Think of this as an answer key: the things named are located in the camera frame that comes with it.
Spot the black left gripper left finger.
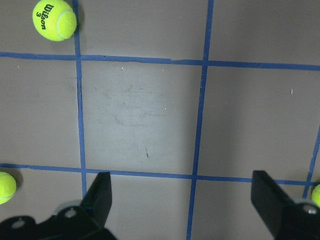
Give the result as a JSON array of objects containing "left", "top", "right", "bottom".
[{"left": 80, "top": 172, "right": 112, "bottom": 228}]

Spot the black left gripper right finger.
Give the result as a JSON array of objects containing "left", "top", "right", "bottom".
[{"left": 250, "top": 170, "right": 296, "bottom": 237}]

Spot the Head yellow tennis ball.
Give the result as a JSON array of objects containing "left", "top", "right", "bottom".
[{"left": 311, "top": 184, "right": 320, "bottom": 207}]

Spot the yellow tennis ball near left base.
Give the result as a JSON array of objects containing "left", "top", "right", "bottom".
[{"left": 0, "top": 172, "right": 17, "bottom": 205}]

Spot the Wilson 3 tennis ball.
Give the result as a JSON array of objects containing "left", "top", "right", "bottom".
[{"left": 32, "top": 0, "right": 77, "bottom": 42}]

